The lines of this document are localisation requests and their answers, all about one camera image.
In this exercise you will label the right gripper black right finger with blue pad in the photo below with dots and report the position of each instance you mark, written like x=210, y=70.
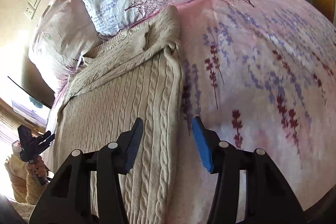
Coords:
x=248, y=177

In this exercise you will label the beige cable-knit sweater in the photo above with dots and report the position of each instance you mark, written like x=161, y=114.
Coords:
x=137, y=74

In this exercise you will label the pink floral bed sheet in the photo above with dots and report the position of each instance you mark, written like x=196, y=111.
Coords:
x=261, y=74

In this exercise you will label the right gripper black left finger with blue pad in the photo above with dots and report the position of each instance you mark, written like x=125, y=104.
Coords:
x=86, y=188

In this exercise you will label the white wall socket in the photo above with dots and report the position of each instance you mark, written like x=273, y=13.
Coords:
x=29, y=12

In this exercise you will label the person's left hand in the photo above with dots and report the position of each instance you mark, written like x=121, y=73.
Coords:
x=37, y=170

